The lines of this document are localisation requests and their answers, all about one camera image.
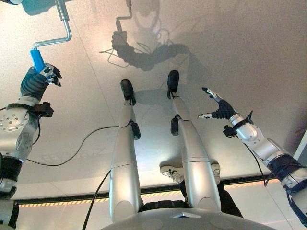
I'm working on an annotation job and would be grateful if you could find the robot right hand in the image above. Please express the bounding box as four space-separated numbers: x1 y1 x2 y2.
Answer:
198 87 237 120

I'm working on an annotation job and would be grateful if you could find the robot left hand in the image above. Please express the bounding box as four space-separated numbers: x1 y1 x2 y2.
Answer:
20 62 63 102

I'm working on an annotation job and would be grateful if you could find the silver crank with blue handle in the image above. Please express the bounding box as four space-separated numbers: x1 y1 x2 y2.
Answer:
29 0 72 73

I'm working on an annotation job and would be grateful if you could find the robot right leg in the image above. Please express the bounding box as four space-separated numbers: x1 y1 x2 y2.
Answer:
166 69 222 214

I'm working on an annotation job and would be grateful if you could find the robot leg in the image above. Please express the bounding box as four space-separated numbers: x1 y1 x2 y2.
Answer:
108 79 142 224
166 69 222 214

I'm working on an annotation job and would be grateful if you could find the person's white shoe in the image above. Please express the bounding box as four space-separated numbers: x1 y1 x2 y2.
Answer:
159 165 186 184
210 161 222 185

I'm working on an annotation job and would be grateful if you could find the person's leg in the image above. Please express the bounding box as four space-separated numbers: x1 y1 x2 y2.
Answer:
178 178 244 219

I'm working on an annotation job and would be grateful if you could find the robot left leg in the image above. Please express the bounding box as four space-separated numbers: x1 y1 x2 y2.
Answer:
108 79 142 224

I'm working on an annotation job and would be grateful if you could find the robot silver torso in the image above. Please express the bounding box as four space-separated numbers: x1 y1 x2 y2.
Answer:
100 207 278 230

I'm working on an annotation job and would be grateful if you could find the black floor track strip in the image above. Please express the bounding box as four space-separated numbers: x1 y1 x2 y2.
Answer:
11 173 285 205

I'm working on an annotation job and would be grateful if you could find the yellow black hazard tape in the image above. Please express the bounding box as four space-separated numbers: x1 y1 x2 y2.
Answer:
17 179 282 208

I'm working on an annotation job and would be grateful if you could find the hospital bed frame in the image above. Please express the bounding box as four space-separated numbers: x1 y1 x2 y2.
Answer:
0 0 74 16

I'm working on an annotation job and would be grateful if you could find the thin black floor cable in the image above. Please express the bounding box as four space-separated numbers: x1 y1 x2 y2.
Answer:
25 125 120 167

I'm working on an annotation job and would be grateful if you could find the thick black cable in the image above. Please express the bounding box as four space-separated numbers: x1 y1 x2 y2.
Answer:
81 169 113 230

